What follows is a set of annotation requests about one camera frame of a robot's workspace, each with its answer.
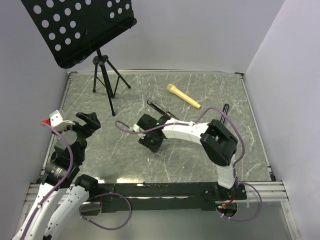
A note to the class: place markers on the aluminium table frame rail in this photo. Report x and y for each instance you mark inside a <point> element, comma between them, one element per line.
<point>33,188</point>

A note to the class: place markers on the black stapler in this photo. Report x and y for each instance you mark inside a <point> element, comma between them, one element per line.
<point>160,109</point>

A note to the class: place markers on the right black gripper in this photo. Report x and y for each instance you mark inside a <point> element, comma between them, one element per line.
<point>155,147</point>

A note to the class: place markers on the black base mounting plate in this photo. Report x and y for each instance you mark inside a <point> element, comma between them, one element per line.
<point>164,196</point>

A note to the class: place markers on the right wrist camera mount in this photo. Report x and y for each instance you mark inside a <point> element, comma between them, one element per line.
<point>136,128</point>

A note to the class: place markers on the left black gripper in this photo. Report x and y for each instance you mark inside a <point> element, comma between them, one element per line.
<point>92,123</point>

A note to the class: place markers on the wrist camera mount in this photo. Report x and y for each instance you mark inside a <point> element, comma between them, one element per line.
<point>136,128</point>
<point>58,120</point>

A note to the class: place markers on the grey staple strip block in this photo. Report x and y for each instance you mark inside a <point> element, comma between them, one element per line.
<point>160,152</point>

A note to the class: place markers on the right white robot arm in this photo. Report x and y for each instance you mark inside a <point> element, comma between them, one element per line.
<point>218,142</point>

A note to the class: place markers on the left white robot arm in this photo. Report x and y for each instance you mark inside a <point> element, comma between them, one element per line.
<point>61,191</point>

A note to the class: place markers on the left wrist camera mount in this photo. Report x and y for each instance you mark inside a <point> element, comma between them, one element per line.
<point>58,120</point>

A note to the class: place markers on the black perforated music stand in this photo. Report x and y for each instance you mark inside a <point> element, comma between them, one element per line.
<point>75,29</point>

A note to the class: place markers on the beige toy microphone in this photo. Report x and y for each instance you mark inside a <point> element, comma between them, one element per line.
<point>174,90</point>

